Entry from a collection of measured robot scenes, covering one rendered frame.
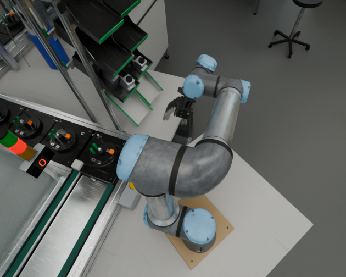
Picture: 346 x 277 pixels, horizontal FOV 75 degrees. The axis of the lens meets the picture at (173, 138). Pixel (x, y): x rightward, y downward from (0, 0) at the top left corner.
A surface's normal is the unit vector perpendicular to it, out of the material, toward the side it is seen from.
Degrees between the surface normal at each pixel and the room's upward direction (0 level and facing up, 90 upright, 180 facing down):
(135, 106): 45
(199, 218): 7
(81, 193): 0
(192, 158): 12
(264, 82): 0
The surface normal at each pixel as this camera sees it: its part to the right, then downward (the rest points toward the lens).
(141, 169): -0.26, 0.15
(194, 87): -0.33, 0.61
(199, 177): 0.25, 0.02
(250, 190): -0.06, -0.51
